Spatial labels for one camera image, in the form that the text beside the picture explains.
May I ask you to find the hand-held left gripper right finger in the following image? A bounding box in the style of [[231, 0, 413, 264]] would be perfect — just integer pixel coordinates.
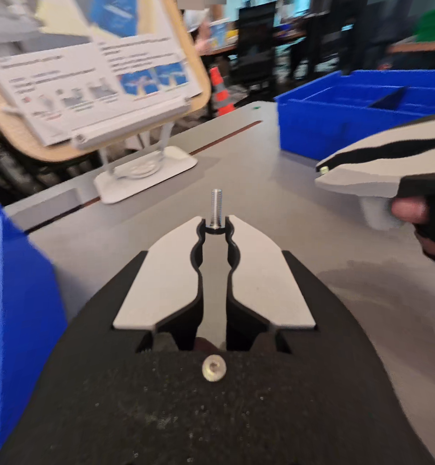
[[225, 215, 317, 351]]

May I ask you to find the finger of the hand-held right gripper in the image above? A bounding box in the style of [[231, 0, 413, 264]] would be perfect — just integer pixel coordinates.
[[314, 152, 435, 232], [315, 116, 435, 176]]

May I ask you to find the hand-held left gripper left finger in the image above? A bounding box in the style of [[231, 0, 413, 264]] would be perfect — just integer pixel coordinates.
[[112, 216, 206, 351]]

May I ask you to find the blue plastic bin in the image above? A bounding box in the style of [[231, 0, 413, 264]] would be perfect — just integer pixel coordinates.
[[275, 69, 435, 163], [0, 203, 68, 463]]

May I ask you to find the silver bolt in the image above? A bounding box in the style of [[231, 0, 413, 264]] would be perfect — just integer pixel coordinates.
[[206, 188, 226, 235]]

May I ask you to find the person's right hand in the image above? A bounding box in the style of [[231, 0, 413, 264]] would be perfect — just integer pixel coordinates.
[[391, 197, 435, 259]]

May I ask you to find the black bin divider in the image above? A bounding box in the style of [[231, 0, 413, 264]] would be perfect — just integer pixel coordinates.
[[368, 86, 409, 110]]

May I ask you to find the document stand with wooden board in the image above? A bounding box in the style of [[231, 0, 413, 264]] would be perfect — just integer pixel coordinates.
[[0, 0, 213, 205]]

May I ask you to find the stack of green bins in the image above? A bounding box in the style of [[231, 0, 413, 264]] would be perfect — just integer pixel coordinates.
[[415, 5, 435, 43]]

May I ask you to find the black office chair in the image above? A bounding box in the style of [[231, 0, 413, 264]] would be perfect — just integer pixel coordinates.
[[236, 2, 278, 99]]

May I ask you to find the orange traffic cone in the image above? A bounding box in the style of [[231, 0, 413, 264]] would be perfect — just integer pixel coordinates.
[[209, 66, 237, 117]]

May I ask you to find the white wipes canister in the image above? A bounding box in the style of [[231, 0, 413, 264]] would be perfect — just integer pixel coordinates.
[[209, 20, 230, 50]]

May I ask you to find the printed instruction sheet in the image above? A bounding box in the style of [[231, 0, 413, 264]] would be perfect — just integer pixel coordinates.
[[0, 0, 203, 148]]

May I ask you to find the white hard hat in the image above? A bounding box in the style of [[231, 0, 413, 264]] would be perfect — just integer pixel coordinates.
[[184, 9, 211, 34]]

